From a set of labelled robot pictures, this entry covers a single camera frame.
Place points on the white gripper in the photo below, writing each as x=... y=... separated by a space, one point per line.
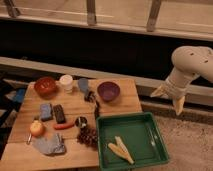
x=175 y=86

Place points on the purple bowl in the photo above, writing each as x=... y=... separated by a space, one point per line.
x=108 y=91

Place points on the green plastic tray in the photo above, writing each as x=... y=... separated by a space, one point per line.
x=139 y=133

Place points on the bunch of dark grapes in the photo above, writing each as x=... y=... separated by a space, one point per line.
x=88 y=136

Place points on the black knife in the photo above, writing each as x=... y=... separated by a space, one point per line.
x=97 y=109

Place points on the blue-grey cup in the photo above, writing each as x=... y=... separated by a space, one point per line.
x=83 y=85

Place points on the white plastic cup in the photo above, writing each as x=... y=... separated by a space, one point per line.
x=66 y=81

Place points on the grey-blue cloth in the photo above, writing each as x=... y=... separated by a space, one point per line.
x=53 y=146

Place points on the small dark round can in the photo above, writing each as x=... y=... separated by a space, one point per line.
x=81 y=122

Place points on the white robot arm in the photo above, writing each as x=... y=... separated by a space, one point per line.
x=189 y=63

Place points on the blue sponge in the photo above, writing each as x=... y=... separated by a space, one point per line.
x=46 y=112

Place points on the red bowl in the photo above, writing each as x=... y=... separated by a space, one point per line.
x=45 y=87

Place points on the black eraser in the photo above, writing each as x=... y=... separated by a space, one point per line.
x=59 y=114

